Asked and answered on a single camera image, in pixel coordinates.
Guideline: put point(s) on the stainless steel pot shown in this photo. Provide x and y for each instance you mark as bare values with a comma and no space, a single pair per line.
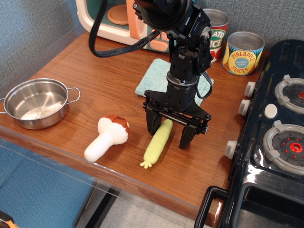
39,103

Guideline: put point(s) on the pineapple slices can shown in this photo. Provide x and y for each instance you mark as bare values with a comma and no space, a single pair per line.
243,52

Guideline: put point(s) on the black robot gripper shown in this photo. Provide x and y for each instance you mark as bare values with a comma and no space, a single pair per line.
177,104

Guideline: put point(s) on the plush mushroom toy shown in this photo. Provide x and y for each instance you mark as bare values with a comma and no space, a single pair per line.
113,130

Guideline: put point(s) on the toy microwave teal and cream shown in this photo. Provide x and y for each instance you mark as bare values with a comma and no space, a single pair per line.
119,23

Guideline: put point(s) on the orange object at corner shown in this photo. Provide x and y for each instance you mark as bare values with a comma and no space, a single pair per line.
6,221

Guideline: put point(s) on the black toy stove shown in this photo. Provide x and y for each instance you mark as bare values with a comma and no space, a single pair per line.
266,179

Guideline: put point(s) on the tomato sauce can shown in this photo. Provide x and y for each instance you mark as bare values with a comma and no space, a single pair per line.
219,24

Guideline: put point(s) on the spoon with yellow-green handle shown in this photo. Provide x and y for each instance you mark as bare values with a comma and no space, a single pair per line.
157,144

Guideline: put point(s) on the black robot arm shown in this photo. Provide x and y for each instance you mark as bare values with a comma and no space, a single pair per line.
188,29

